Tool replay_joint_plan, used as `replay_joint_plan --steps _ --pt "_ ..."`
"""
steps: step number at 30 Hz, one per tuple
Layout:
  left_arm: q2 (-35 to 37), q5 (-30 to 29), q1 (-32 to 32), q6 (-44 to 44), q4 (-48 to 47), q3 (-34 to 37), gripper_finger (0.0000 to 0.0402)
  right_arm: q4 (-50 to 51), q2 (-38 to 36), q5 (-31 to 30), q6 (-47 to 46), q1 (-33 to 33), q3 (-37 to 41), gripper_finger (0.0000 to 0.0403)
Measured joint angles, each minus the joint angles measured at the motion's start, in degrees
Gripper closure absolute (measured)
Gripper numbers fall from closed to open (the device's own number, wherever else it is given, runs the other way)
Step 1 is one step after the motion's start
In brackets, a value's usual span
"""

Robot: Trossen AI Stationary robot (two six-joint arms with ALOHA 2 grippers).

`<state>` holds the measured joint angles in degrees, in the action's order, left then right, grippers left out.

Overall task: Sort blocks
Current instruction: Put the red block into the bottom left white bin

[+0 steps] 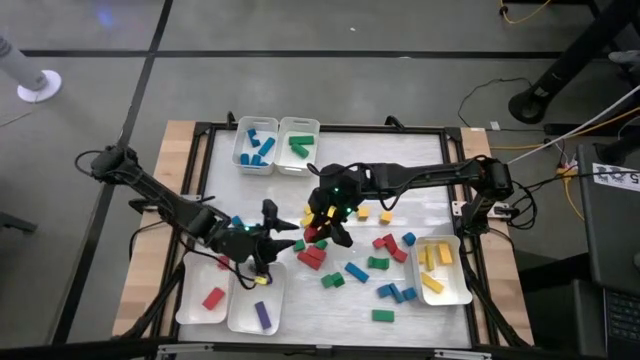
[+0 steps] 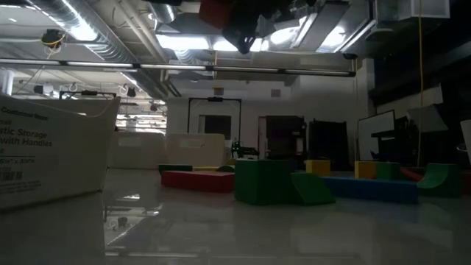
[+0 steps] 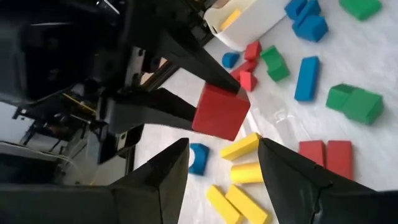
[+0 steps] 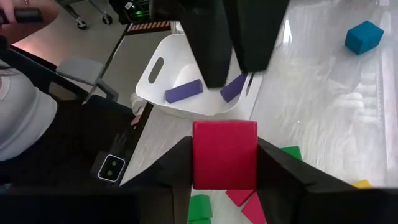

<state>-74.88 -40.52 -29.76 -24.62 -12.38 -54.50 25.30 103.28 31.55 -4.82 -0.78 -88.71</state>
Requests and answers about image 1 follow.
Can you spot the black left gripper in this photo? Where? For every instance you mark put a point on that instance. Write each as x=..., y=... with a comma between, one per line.
x=240, y=245

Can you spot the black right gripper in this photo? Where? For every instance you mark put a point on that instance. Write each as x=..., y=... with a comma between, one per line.
x=345, y=182

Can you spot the yellow cube block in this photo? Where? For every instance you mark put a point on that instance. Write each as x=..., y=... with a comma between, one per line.
x=385, y=217
x=363, y=213

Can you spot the blue cube block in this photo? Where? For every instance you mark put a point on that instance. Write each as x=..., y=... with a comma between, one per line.
x=238, y=220

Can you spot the green cube block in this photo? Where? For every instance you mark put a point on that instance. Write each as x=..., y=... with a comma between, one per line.
x=327, y=281

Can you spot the blue cylinder block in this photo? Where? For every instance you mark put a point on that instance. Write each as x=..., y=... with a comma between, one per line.
x=244, y=159
x=256, y=160

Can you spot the green cylinder block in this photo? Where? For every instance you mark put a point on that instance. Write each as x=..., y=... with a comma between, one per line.
x=300, y=151

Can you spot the purple rectangular block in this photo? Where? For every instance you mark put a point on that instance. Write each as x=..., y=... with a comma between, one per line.
x=262, y=315

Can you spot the red rectangular block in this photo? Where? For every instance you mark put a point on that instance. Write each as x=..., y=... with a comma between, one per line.
x=213, y=298

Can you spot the blue arch block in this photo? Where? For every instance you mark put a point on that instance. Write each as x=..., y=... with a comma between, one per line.
x=252, y=135

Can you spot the yellow narrow block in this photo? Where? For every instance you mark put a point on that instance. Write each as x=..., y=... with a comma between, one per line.
x=307, y=209
x=422, y=257

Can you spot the yellow rectangular block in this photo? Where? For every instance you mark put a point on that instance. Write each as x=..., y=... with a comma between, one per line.
x=432, y=283
x=430, y=257
x=444, y=253

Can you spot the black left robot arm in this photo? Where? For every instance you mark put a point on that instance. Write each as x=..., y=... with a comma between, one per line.
x=160, y=195

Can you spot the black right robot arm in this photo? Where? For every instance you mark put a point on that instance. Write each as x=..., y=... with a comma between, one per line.
x=440, y=172

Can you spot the yellow cylinder block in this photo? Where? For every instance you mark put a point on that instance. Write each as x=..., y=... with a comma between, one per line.
x=331, y=211

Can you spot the green half-round block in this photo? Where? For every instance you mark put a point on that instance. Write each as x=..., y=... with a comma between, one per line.
x=321, y=244

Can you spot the yellow flat block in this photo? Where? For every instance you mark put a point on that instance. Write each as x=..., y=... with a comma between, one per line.
x=306, y=220

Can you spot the green square block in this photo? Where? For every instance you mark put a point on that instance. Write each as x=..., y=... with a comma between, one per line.
x=299, y=245

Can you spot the red flat block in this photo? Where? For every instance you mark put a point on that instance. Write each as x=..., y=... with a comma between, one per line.
x=309, y=261
x=315, y=253

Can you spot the blue long rectangular block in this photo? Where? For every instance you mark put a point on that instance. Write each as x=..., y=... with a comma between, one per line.
x=356, y=272

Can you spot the green triangular block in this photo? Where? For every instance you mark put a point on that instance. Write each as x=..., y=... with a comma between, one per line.
x=338, y=279

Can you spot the green arch block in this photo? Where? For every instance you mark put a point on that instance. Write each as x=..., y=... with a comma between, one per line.
x=378, y=264

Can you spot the white plastic storage bin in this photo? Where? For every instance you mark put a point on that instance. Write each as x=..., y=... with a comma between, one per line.
x=245, y=310
x=452, y=285
x=295, y=167
x=195, y=280
x=237, y=140

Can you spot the blue half-round block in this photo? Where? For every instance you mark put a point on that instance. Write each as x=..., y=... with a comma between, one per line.
x=409, y=239

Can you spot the black table clamp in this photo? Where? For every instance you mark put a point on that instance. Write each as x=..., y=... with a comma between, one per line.
x=231, y=119
x=394, y=121

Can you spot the wooden table side board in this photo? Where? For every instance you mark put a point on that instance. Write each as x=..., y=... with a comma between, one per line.
x=172, y=145
x=475, y=150

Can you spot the black table leg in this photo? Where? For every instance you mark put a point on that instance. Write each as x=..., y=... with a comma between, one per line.
x=155, y=305
x=492, y=310

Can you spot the black stand leg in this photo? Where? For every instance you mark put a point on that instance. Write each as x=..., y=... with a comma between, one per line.
x=530, y=107

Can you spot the black equipment case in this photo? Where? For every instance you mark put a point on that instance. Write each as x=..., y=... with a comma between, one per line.
x=560, y=310

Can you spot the black floor foot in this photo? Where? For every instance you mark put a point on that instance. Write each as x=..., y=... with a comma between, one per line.
x=15, y=222

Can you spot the black computer tower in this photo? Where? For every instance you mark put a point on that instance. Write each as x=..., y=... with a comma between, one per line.
x=610, y=225

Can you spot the white printed label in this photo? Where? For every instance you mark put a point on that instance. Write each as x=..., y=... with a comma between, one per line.
x=615, y=176

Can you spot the black keyboard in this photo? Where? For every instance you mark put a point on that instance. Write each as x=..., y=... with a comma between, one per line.
x=622, y=320

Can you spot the person's foot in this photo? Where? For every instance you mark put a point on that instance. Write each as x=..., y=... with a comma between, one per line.
x=625, y=56

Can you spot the gray metal bracket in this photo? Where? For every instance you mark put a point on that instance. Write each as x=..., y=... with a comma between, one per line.
x=177, y=349
x=462, y=355

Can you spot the gray post white base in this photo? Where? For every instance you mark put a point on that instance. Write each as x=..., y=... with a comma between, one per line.
x=40, y=86

